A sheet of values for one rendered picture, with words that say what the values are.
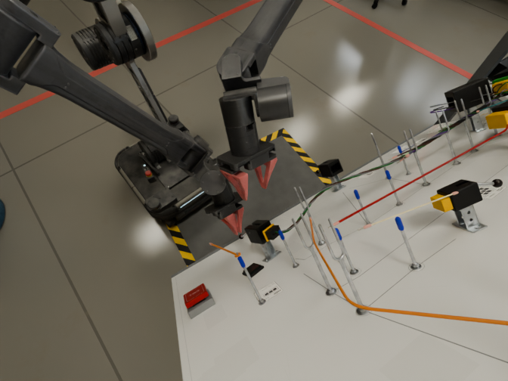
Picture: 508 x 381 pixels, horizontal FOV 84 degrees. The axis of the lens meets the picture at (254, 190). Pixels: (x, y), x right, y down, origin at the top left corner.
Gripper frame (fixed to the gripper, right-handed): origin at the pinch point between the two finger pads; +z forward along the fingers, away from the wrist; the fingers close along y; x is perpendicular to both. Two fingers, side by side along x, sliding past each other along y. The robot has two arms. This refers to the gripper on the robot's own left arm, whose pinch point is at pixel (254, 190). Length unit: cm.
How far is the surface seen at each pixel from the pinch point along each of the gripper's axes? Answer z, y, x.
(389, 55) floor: 21, 268, 111
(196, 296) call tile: 15.8, -19.1, 0.1
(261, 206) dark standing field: 79, 65, 91
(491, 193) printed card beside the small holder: 4.1, 28.8, -33.2
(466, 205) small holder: -0.2, 15.9, -32.8
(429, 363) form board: 2.2, -9.4, -38.4
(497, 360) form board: 0.3, -6.3, -42.6
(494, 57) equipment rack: -6, 95, -13
